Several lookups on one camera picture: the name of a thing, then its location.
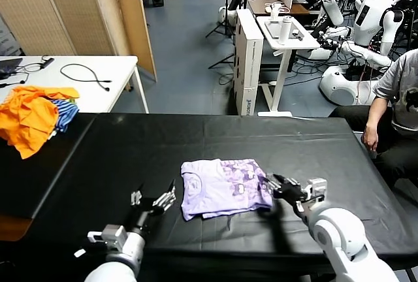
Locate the white table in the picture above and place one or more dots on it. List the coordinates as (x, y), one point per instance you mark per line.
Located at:
(121, 66)

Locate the black laptop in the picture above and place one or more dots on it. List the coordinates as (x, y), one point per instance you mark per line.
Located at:
(8, 65)

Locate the white bottle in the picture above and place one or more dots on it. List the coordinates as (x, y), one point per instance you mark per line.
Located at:
(284, 30)

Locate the white headset on stand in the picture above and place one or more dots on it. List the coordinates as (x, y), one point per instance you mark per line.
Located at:
(275, 12)

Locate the black table cover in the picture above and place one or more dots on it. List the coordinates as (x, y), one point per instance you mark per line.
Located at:
(339, 145)

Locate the black tripod stand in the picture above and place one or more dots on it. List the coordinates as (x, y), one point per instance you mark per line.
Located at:
(226, 17)

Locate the wooden folding screen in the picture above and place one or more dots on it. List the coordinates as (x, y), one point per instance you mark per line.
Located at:
(81, 11)

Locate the seated person grey t-shirt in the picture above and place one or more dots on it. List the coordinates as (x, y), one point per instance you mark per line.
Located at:
(401, 76)

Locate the person's right hand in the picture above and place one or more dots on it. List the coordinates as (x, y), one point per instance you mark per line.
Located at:
(371, 138)

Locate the white humanoid robot black screen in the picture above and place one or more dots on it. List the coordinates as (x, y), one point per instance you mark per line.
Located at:
(369, 21)

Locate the brown wooden desk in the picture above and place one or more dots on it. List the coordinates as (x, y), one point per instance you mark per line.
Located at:
(261, 1)

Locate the grey tablet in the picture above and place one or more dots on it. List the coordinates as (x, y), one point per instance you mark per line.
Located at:
(272, 29)

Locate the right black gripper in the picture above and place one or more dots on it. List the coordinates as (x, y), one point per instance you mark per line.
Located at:
(291, 192)

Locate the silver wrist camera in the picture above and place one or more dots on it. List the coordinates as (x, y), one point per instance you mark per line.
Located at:
(316, 185)
(112, 233)

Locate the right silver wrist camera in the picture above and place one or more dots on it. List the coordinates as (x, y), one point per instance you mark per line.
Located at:
(316, 185)

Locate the person's right forearm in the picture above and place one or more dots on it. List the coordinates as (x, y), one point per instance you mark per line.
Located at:
(375, 112)

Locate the lavender t-shirt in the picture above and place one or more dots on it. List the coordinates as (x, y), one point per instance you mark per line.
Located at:
(215, 190)

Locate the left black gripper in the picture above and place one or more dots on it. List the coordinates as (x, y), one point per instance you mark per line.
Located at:
(143, 211)

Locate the small white robot base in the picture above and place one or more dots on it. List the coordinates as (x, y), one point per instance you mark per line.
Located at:
(228, 14)

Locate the orange garment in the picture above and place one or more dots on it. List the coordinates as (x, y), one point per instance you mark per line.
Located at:
(29, 119)

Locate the white standing desk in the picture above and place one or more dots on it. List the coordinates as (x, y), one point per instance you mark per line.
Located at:
(308, 44)

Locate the tall white cardboard box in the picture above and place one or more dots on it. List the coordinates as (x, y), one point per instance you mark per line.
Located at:
(251, 66)

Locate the small black device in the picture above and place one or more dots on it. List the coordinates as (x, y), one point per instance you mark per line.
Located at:
(298, 36)

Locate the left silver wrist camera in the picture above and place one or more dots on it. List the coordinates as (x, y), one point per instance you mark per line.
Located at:
(112, 233)

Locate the blue striped garment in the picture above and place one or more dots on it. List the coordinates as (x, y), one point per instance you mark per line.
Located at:
(67, 112)

